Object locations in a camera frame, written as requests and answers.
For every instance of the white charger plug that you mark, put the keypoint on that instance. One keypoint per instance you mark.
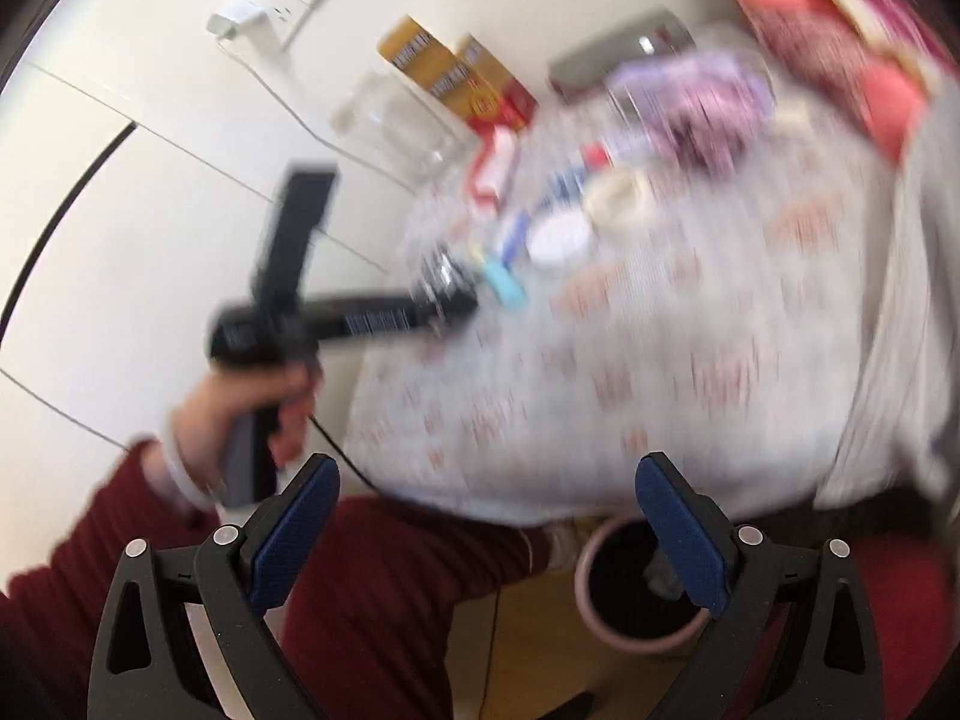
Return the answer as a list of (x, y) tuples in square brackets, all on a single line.
[(231, 21)]

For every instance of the person's left leg red trousers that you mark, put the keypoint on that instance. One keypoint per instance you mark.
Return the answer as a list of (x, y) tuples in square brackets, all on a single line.
[(375, 600)]

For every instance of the purple lotion tube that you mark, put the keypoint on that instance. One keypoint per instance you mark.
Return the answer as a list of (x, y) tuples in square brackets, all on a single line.
[(697, 90)]

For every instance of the person's right leg red trousers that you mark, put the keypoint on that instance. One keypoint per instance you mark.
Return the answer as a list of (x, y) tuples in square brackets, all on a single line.
[(915, 615)]

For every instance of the person's left hand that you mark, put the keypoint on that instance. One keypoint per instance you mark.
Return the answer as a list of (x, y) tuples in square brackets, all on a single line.
[(214, 420)]

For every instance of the white round lid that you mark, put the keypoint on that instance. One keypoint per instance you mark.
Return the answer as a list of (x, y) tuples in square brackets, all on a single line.
[(561, 236)]

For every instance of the yellow and red medicine box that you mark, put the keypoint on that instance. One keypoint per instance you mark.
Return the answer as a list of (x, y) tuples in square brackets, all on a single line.
[(491, 86)]

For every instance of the person's leg red trousers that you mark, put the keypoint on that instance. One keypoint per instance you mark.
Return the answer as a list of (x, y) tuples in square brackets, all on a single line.
[(915, 615), (375, 600)]

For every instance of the grey glasses case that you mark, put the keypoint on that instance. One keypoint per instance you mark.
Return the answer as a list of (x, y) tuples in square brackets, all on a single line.
[(600, 56)]

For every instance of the grey blanket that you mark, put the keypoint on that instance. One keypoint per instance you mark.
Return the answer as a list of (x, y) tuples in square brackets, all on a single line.
[(907, 300)]

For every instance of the pink trash bin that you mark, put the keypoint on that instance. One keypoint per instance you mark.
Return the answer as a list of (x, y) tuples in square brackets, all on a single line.
[(615, 592)]

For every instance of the teal plastic clip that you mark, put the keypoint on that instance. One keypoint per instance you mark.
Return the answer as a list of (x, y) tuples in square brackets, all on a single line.
[(502, 281)]

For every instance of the red white ointment tube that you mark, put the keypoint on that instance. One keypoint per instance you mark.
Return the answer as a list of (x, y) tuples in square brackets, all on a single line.
[(495, 169)]

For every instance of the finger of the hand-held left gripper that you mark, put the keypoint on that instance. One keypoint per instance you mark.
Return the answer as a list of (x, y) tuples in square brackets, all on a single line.
[(450, 313), (444, 271)]

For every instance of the blue and white wrapper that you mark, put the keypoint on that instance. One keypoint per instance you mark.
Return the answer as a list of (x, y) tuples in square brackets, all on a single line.
[(561, 189)]

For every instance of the white tape roll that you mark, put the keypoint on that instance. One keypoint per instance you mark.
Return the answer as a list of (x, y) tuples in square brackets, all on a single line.
[(600, 199)]

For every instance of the clear plastic cup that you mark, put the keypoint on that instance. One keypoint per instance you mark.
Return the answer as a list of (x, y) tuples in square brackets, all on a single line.
[(394, 127)]

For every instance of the blue tube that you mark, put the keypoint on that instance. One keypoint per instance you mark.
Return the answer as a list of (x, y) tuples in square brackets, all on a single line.
[(516, 234)]

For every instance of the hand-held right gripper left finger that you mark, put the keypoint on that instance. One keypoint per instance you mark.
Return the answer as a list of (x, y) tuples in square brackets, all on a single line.
[(292, 532)]

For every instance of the pink patterned quilt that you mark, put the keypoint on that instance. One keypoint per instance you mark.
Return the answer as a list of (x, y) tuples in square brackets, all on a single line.
[(795, 7)]

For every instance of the person's left forearm red sleeve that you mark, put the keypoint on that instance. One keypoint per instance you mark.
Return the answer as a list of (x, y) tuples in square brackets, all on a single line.
[(90, 540)]

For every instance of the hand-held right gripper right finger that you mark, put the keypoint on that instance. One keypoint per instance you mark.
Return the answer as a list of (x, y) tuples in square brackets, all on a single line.
[(682, 532)]

